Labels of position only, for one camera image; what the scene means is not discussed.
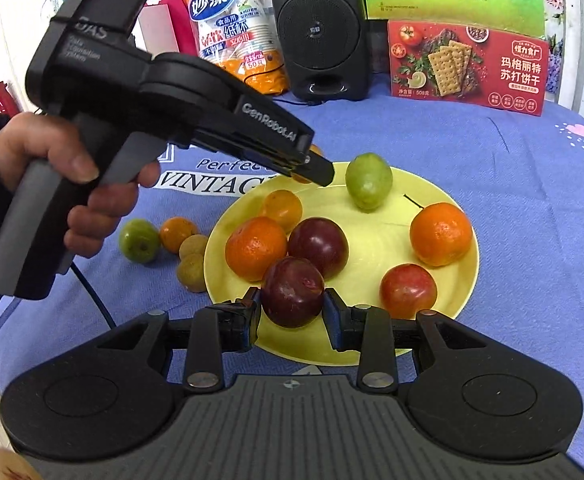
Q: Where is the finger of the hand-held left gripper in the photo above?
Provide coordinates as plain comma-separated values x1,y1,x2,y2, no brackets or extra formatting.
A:
194,129,335,187

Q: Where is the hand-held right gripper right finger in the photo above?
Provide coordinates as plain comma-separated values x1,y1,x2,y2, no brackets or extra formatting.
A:
322,287,503,395

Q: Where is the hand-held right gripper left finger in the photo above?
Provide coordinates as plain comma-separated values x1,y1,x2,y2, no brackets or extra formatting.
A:
79,287,263,395

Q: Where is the green plum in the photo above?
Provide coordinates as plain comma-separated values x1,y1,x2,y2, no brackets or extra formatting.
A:
345,152,393,212
118,218,161,264

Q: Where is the yellowish orange tangerine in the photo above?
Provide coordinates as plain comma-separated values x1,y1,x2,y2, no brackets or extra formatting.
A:
262,189,303,233

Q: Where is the small red apple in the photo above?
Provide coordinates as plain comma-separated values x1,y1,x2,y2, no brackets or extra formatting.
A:
379,263,438,320

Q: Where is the yellow plastic plate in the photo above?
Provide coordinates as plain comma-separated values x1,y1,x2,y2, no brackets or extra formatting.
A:
203,161,480,367

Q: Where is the person's left hand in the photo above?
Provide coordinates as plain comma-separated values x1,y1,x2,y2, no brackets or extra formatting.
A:
0,112,161,261

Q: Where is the white box with cup print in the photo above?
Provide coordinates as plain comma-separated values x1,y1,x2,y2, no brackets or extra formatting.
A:
132,4,173,53

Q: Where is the small brown kiwi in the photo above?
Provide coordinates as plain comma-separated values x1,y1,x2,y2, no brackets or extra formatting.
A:
179,234,209,260
177,253,207,293

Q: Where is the pink printed board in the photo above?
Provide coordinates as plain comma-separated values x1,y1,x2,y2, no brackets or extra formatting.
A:
142,0,197,56

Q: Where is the small orange tangerine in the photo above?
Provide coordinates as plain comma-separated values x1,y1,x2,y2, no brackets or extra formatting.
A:
159,216,199,255

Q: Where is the orange pack of paper cups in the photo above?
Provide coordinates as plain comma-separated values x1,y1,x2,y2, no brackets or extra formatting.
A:
186,0,290,97

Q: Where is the black speaker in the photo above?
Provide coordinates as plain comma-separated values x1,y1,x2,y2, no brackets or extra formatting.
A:
270,0,371,102

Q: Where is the red cracker box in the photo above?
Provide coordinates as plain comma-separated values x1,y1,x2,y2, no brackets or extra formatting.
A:
388,20,548,117

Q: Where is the blue printed tablecloth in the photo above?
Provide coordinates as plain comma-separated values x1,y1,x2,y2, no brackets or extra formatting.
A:
0,92,584,476

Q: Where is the floral curtain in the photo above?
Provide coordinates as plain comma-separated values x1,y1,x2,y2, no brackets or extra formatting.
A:
542,0,580,96

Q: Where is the dark blue gripper cable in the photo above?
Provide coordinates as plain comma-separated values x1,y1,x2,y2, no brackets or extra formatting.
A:
70,262,116,328

